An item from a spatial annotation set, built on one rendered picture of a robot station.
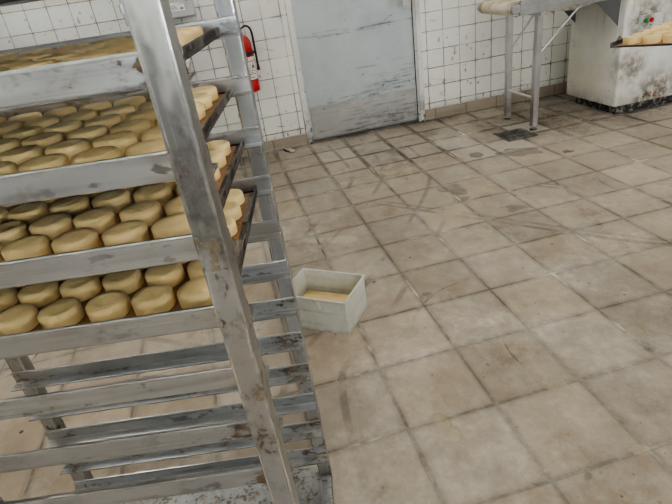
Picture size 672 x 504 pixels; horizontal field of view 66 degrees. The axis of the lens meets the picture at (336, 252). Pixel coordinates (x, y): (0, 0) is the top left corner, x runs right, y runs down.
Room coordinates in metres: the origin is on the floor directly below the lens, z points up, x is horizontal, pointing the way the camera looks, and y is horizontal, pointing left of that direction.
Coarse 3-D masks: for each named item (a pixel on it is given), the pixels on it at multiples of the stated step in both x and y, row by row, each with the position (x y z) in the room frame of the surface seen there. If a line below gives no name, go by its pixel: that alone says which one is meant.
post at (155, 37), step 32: (128, 0) 0.46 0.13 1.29; (160, 0) 0.46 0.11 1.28; (160, 32) 0.46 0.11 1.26; (160, 64) 0.46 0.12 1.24; (160, 96) 0.46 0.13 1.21; (192, 96) 0.48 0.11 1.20; (160, 128) 0.46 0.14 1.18; (192, 128) 0.46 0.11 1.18; (192, 160) 0.46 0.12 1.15; (192, 192) 0.46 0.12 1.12; (192, 224) 0.46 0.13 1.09; (224, 224) 0.47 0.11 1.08; (224, 256) 0.46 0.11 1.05; (224, 288) 0.46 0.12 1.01; (224, 320) 0.46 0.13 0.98; (256, 352) 0.47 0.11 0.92; (256, 384) 0.46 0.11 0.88; (256, 416) 0.46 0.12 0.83; (256, 448) 0.46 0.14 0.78; (288, 480) 0.46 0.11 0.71
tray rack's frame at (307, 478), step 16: (16, 368) 0.92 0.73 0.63; (32, 368) 0.94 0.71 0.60; (304, 480) 0.90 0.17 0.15; (320, 480) 0.89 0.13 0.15; (0, 496) 0.72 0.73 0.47; (176, 496) 0.91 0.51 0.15; (192, 496) 0.90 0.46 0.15; (208, 496) 0.90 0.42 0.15; (224, 496) 0.89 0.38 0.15; (240, 496) 0.88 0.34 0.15; (256, 496) 0.87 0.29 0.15; (304, 496) 0.85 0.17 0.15; (320, 496) 0.85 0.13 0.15
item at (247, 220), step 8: (248, 192) 0.90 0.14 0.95; (256, 192) 0.88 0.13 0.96; (248, 200) 0.86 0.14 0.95; (248, 208) 0.82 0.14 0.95; (248, 216) 0.75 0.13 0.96; (248, 224) 0.73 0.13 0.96; (240, 232) 0.73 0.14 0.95; (248, 232) 0.72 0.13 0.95; (240, 240) 0.70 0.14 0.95; (240, 248) 0.67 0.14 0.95; (240, 256) 0.62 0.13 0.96; (240, 264) 0.61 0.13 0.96; (240, 272) 0.60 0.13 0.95
